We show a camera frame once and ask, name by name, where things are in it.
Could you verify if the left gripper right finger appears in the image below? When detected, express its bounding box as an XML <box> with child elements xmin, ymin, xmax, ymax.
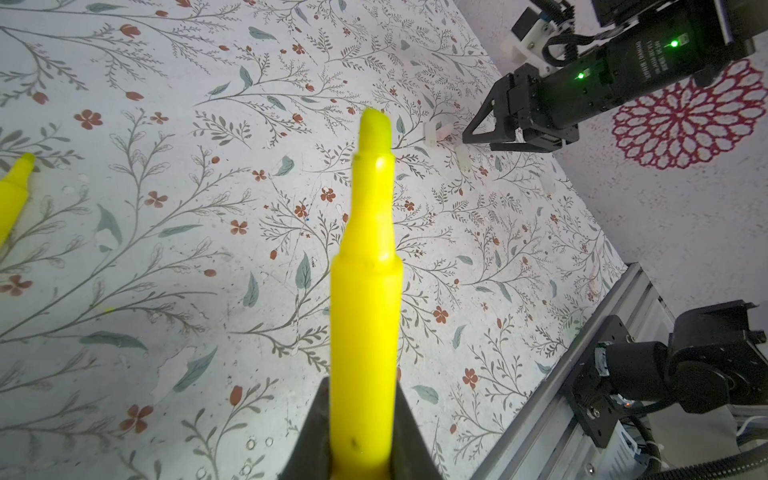
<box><xmin>390</xmin><ymin>385</ymin><xmax>443</xmax><ymax>480</ymax></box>

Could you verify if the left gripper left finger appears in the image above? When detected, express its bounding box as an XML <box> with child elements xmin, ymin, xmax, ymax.
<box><xmin>278</xmin><ymin>377</ymin><xmax>331</xmax><ymax>480</ymax></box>

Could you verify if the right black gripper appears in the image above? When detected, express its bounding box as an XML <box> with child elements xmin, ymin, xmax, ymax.
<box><xmin>462</xmin><ymin>1</ymin><xmax>756</xmax><ymax>152</ymax></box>

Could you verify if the yellow highlighter pen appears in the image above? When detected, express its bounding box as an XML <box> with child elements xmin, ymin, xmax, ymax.
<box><xmin>329</xmin><ymin>108</ymin><xmax>403</xmax><ymax>479</ymax></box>
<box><xmin>1</xmin><ymin>153</ymin><xmax>36</xmax><ymax>245</ymax></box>

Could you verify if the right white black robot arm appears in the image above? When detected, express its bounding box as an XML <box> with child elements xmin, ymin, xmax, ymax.
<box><xmin>462</xmin><ymin>1</ymin><xmax>767</xmax><ymax>414</ymax></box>

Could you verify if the clear pen cap pink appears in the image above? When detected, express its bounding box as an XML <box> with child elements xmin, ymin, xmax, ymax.
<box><xmin>423</xmin><ymin>119</ymin><xmax>454</xmax><ymax>148</ymax></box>

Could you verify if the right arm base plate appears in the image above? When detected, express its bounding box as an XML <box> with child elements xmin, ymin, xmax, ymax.
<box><xmin>561</xmin><ymin>315</ymin><xmax>629</xmax><ymax>448</ymax></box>

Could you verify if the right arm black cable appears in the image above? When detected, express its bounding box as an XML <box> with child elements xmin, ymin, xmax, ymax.
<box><xmin>623</xmin><ymin>413</ymin><xmax>768</xmax><ymax>480</ymax></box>

